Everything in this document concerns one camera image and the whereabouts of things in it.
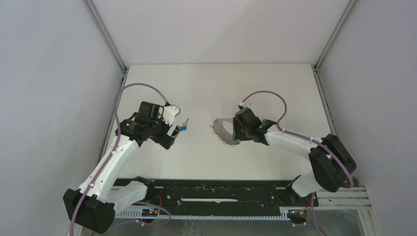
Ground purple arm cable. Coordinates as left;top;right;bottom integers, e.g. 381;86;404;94
69;83;170;236
241;90;355;188

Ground aluminium frame rail left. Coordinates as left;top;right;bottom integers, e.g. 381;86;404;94
83;0;127;160

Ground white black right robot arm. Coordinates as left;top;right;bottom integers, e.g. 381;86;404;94
233;107;357;206

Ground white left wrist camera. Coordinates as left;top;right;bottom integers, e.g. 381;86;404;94
162;105;181;126

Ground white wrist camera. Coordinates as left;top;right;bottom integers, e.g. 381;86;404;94
238;101;254;110
162;105;181;126

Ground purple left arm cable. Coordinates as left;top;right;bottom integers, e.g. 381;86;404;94
69;83;170;236

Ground aluminium frame rail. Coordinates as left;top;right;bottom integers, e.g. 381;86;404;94
311;0;360;136
83;0;127;160

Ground aluminium frame rail right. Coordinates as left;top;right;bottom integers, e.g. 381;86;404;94
311;0;360;136

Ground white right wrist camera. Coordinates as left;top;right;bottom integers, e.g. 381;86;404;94
238;101;254;110

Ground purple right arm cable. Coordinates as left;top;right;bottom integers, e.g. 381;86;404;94
241;90;355;188

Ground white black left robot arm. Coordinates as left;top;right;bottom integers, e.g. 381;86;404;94
63;101;181;234

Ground silver key with blue head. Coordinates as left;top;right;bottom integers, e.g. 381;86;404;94
180;118;189;131

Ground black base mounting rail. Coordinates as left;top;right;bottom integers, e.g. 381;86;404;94
111;178;320;219

